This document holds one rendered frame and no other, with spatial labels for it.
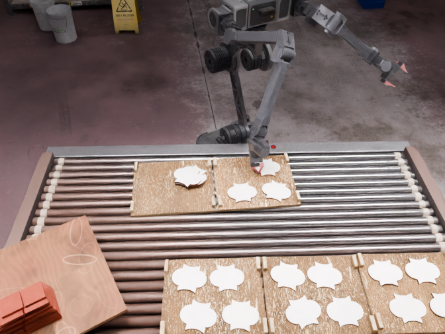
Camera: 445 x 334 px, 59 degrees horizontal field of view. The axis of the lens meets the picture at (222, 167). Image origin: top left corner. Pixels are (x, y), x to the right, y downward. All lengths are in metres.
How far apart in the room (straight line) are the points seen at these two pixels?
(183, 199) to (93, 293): 0.63
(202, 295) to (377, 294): 0.72
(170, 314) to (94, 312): 0.29
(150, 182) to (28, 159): 1.94
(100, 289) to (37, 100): 3.11
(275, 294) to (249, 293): 0.11
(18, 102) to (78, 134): 0.88
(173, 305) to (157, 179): 0.69
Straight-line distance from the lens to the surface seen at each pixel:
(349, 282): 1.81
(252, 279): 1.73
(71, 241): 1.80
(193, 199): 1.97
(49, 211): 2.10
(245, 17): 2.36
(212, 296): 1.69
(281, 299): 1.71
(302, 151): 2.28
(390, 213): 2.12
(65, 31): 5.34
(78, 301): 1.65
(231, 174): 2.08
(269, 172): 2.09
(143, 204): 1.98
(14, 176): 3.73
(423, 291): 1.90
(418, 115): 4.44
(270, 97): 1.90
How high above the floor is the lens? 2.46
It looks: 46 degrees down
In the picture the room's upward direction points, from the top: 1 degrees clockwise
